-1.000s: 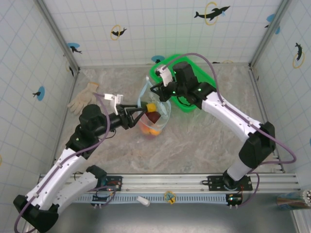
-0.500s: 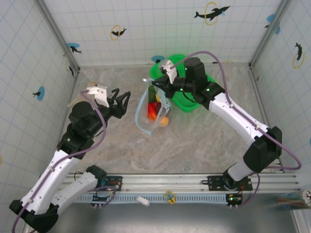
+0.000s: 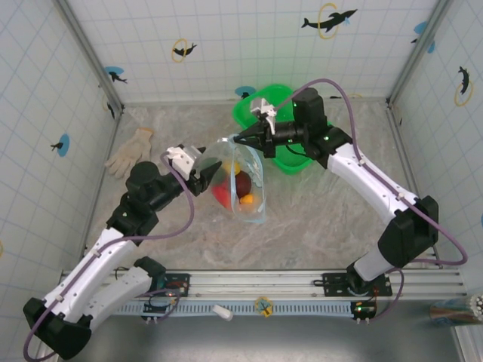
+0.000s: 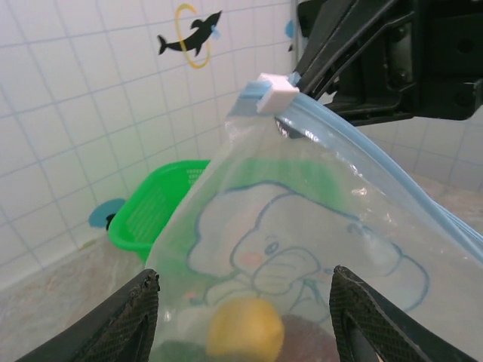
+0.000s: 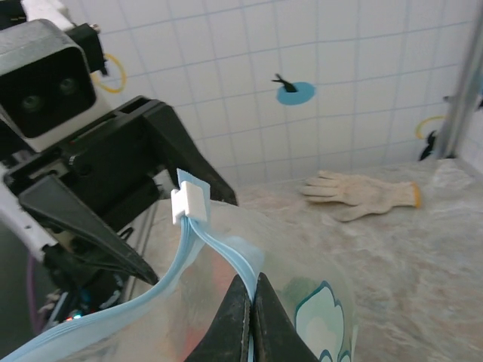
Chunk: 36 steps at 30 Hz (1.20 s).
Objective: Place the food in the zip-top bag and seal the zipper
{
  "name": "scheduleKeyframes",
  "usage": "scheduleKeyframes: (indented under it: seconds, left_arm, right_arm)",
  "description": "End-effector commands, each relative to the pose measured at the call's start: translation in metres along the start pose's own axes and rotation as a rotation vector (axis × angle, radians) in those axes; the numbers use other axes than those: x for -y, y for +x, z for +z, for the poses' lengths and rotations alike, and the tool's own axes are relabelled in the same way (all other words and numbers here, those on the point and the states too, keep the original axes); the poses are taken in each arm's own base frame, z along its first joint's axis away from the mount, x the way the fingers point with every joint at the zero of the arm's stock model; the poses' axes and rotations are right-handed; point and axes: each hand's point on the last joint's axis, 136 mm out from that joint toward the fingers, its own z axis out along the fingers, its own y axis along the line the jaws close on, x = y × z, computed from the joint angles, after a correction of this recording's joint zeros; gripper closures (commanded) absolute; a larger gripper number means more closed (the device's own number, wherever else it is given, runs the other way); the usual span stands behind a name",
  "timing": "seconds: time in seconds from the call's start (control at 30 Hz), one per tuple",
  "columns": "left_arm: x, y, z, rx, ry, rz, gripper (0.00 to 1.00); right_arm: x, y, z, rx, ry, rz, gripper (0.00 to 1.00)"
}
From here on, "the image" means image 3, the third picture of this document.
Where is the red orange toy mango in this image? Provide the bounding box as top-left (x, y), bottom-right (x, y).
top-left (211, 161), bottom-right (239, 209)

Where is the dark red toy apple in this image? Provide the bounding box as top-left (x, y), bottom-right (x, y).
top-left (234, 171), bottom-right (253, 194)

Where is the clear blue zip-top bag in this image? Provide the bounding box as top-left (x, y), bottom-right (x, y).
top-left (195, 133), bottom-right (267, 226)

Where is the cream knitted work glove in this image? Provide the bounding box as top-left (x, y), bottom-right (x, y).
top-left (104, 127), bottom-right (155, 178)

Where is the green plastic basket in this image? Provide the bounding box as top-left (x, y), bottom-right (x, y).
top-left (232, 83), bottom-right (335, 176)

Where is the black controller board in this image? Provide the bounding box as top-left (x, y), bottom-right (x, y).
top-left (142, 293), bottom-right (178, 321)
top-left (350, 299), bottom-right (378, 322)

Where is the small white bottle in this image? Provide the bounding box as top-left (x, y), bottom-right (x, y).
top-left (211, 303), bottom-right (234, 322)

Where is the round tree sticker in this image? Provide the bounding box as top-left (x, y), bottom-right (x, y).
top-left (254, 296), bottom-right (274, 318)

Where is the cylindrical straw container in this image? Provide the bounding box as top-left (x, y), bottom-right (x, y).
top-left (429, 293), bottom-right (483, 324)

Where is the large dolphin yellow ring sticker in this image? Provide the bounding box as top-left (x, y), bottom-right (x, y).
top-left (300, 2), bottom-right (358, 40)

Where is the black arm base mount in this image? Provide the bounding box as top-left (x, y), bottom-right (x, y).
top-left (152, 271), bottom-right (192, 301)
top-left (312, 271), bottom-right (393, 299)

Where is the small dolphin yellow ring sticker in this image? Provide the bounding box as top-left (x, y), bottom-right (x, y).
top-left (171, 37), bottom-right (198, 63)

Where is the aluminium mounting rail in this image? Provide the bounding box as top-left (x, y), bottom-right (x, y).
top-left (60, 268), bottom-right (465, 302)

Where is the aluminium frame post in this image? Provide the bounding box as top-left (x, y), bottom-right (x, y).
top-left (386, 0), bottom-right (454, 109)
top-left (55, 0), bottom-right (126, 116)

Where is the white slotted cable duct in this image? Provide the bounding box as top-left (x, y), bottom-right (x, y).
top-left (112, 301), bottom-right (355, 316)

